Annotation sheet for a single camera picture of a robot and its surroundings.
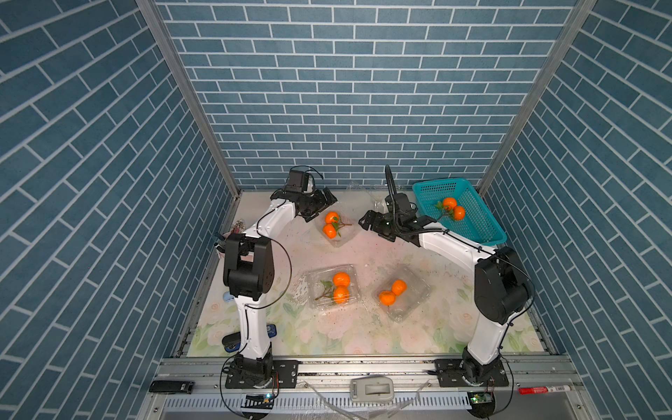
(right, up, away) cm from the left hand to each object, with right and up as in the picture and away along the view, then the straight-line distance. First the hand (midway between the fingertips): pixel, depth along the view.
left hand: (335, 204), depth 96 cm
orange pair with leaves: (+49, 0, +16) cm, 52 cm away
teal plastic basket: (+58, -8, +9) cm, 59 cm away
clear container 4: (+29, -31, -5) cm, 43 cm away
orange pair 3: (+18, -31, -12) cm, 38 cm away
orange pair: (-1, -8, +6) cm, 10 cm away
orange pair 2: (+1, -29, -10) cm, 30 cm away
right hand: (+12, -8, -5) cm, 15 cm away
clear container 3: (-9, -29, -6) cm, 31 cm away
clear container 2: (+11, +3, +9) cm, 14 cm away
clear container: (+4, -11, +10) cm, 16 cm away
